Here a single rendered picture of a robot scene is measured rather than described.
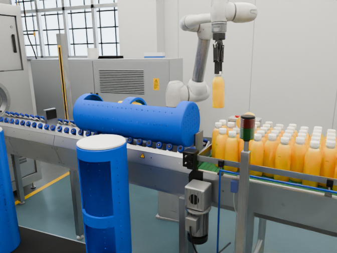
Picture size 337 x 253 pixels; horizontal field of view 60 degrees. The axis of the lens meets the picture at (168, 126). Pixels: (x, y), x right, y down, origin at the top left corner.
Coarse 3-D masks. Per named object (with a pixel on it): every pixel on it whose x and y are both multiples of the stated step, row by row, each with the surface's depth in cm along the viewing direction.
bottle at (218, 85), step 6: (216, 78) 174; (222, 78) 174; (216, 84) 173; (222, 84) 174; (216, 90) 174; (222, 90) 174; (216, 96) 175; (222, 96) 175; (216, 102) 176; (222, 102) 176
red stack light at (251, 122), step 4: (240, 120) 126; (244, 120) 123; (248, 120) 122; (252, 120) 123; (240, 124) 126; (244, 124) 123; (248, 124) 123; (252, 124) 123; (244, 128) 124; (248, 128) 123; (252, 128) 123
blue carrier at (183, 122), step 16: (80, 96) 213; (96, 96) 223; (80, 112) 205; (96, 112) 198; (112, 112) 192; (128, 112) 186; (144, 112) 180; (160, 112) 175; (176, 112) 171; (192, 112) 179; (80, 128) 214; (96, 128) 203; (112, 128) 195; (128, 128) 187; (144, 128) 181; (160, 128) 175; (176, 128) 169; (192, 128) 182; (176, 144) 178; (192, 144) 185
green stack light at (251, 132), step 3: (240, 129) 126; (243, 129) 124; (246, 129) 124; (249, 129) 123; (252, 129) 124; (240, 132) 126; (243, 132) 124; (246, 132) 124; (249, 132) 124; (252, 132) 124; (240, 135) 126; (243, 135) 125; (246, 135) 124; (249, 135) 124; (252, 135) 124; (240, 138) 126; (243, 138) 125; (246, 138) 124; (249, 138) 124; (252, 138) 125
